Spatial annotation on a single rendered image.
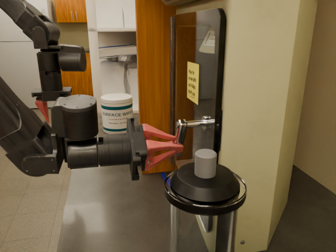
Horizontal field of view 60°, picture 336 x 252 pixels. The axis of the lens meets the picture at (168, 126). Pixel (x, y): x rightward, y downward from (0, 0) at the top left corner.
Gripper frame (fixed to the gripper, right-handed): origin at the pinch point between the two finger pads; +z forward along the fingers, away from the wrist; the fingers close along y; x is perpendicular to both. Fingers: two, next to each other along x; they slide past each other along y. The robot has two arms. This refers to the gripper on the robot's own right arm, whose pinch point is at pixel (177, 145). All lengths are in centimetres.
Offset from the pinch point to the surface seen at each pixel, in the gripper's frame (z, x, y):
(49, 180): -65, 201, 134
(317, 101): 49, 9, 20
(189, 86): 4.3, -4.9, 11.3
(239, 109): 8.0, -11.3, -3.0
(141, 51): -2.6, 0.2, 32.8
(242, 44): 7.5, -20.4, 1.7
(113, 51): -6, 45, 105
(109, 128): -11, 47, 50
